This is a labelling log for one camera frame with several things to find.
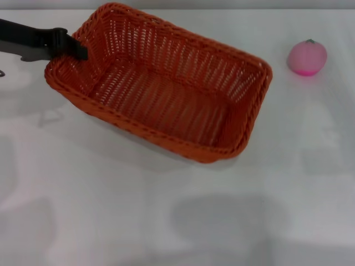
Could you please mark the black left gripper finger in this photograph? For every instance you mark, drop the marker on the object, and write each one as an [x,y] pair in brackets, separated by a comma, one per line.
[72,44]

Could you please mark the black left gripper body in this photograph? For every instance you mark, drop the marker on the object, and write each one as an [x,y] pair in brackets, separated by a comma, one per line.
[25,34]

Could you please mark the orange woven plastic basket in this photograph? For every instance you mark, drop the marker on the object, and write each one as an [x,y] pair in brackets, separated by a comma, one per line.
[166,97]

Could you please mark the pink peach toy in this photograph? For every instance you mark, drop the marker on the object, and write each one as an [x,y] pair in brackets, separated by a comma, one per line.
[306,56]

